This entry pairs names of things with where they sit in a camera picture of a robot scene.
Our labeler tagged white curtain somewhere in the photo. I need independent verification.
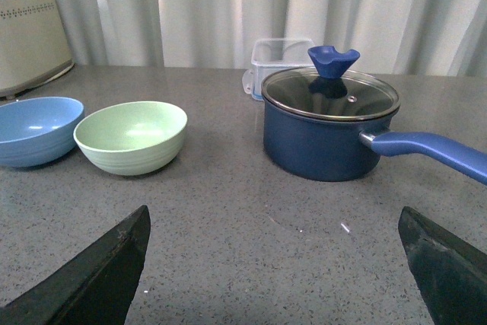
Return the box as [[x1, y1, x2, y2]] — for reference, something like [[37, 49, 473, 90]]
[[56, 0, 486, 77]]

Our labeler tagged clear plastic container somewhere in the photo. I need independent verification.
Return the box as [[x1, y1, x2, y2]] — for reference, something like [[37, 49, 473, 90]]
[[242, 38, 315, 100]]

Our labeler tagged blue bowl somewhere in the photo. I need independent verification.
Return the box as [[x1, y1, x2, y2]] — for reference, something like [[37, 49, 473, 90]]
[[1, 97, 84, 167]]

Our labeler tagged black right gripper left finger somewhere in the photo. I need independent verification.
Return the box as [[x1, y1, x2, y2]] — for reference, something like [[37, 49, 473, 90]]
[[1, 205, 151, 324]]

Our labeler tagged blue saucepan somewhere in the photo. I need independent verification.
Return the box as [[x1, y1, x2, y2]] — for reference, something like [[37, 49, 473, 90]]
[[263, 101, 486, 183]]

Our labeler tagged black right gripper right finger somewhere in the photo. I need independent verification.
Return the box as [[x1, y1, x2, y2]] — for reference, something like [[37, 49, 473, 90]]
[[398, 206, 486, 324]]

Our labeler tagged green bowl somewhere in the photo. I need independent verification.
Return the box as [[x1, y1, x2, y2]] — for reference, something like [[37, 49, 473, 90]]
[[73, 101, 188, 176]]

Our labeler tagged glass pot lid blue knob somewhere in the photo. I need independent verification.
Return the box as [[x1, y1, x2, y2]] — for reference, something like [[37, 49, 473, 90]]
[[262, 46, 399, 122]]

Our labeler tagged cream toaster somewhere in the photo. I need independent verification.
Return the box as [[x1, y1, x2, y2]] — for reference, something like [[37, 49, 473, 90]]
[[1, 0, 75, 98]]

